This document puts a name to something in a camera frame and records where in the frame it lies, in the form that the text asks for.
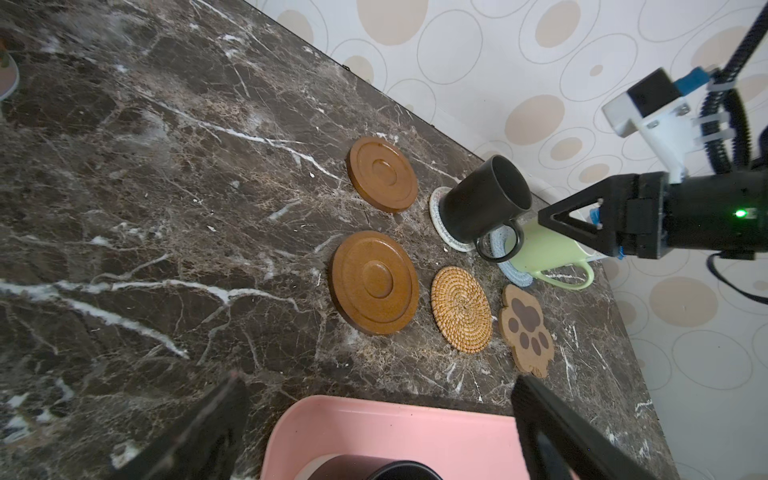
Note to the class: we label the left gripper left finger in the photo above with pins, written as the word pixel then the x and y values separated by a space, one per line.
pixel 204 443

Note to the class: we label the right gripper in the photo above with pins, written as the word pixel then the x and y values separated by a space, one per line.
pixel 721 212

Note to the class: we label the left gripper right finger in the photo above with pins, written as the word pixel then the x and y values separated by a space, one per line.
pixel 557 443

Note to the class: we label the green mug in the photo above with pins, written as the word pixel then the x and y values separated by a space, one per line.
pixel 543 250

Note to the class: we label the black mug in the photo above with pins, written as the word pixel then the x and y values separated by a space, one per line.
pixel 356 467
pixel 495 194

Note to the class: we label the paw-shaped wooden coaster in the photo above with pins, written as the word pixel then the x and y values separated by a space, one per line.
pixel 523 330

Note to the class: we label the blue-grey woven coaster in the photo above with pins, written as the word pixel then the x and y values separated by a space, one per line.
pixel 501 240

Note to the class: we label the rattan coaster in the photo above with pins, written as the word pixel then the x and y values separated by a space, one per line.
pixel 461 309

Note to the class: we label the white woven coaster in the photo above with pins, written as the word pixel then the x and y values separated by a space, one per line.
pixel 434 210

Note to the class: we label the dark wooden coaster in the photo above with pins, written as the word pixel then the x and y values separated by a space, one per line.
pixel 382 175

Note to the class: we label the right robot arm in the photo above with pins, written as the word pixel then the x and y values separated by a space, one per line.
pixel 720 113

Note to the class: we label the pink tray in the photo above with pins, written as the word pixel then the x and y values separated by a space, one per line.
pixel 455 444

